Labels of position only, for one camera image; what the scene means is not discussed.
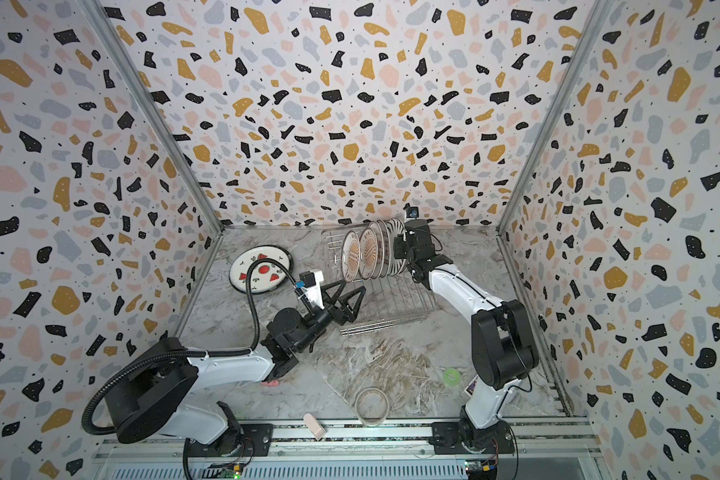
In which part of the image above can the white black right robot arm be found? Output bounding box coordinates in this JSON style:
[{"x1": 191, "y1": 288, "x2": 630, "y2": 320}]
[{"x1": 394, "y1": 217, "x2": 539, "y2": 452}]

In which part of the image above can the pink eraser block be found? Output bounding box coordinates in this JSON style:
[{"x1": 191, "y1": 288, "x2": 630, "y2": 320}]
[{"x1": 303, "y1": 413, "x2": 327, "y2": 441}]

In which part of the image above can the watermelon pattern plate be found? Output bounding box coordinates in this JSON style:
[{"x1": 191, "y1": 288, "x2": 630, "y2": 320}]
[{"x1": 228, "y1": 245, "x2": 294, "y2": 294}]

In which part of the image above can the aluminium corner post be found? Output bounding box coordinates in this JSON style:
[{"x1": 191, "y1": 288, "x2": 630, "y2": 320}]
[
  {"x1": 496, "y1": 0, "x2": 613, "y2": 236},
  {"x1": 78, "y1": 1, "x2": 224, "y2": 235}
]

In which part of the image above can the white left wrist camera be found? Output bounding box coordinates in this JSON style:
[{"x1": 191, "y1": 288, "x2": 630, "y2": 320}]
[{"x1": 295, "y1": 270, "x2": 324, "y2": 313}]

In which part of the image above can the orange sunburst plate front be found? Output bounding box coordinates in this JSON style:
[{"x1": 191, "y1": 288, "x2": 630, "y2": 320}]
[{"x1": 340, "y1": 231, "x2": 360, "y2": 282}]

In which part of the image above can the orange sunburst plate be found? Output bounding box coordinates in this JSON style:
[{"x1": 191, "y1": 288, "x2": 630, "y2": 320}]
[
  {"x1": 359, "y1": 227, "x2": 381, "y2": 280},
  {"x1": 340, "y1": 231, "x2": 360, "y2": 282}
]

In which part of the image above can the aluminium corner post right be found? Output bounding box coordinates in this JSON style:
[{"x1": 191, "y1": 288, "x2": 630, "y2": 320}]
[{"x1": 496, "y1": 0, "x2": 613, "y2": 236}]

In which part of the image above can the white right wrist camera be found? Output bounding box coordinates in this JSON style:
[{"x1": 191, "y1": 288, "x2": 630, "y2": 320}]
[{"x1": 405, "y1": 206, "x2": 420, "y2": 220}]

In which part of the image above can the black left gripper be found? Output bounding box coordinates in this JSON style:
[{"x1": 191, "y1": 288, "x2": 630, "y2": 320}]
[{"x1": 292, "y1": 279, "x2": 362, "y2": 356}]

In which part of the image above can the white striped plate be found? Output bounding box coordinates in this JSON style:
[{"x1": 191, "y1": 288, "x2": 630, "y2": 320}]
[{"x1": 388, "y1": 218, "x2": 405, "y2": 276}]

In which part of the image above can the black corrugated cable hose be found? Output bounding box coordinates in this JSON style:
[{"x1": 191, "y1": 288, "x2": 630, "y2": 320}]
[{"x1": 81, "y1": 257, "x2": 313, "y2": 436}]

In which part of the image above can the green round lid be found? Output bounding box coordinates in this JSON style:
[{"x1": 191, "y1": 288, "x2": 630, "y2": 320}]
[{"x1": 442, "y1": 367, "x2": 462, "y2": 388}]

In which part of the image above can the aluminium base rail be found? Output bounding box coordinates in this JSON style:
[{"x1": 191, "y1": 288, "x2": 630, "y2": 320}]
[{"x1": 87, "y1": 417, "x2": 609, "y2": 479}]

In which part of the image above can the stainless wire dish rack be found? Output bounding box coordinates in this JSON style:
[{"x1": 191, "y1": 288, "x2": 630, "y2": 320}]
[{"x1": 322, "y1": 227, "x2": 437, "y2": 337}]

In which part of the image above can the colourful card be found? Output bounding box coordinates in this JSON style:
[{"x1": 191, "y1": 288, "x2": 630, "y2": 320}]
[{"x1": 464, "y1": 376, "x2": 479, "y2": 396}]

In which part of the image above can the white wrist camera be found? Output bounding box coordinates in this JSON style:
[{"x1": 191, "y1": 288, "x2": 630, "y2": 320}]
[
  {"x1": 405, "y1": 206, "x2": 420, "y2": 220},
  {"x1": 295, "y1": 270, "x2": 324, "y2": 313}
]

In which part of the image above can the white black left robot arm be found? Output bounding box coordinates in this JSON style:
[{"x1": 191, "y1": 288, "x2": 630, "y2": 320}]
[{"x1": 81, "y1": 281, "x2": 366, "y2": 456}]

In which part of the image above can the aluminium corner post left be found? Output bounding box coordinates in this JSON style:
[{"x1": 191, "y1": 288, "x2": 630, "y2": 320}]
[{"x1": 78, "y1": 1, "x2": 224, "y2": 235}]

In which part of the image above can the clear tape ring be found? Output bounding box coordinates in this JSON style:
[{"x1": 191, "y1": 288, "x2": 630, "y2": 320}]
[{"x1": 353, "y1": 386, "x2": 391, "y2": 428}]

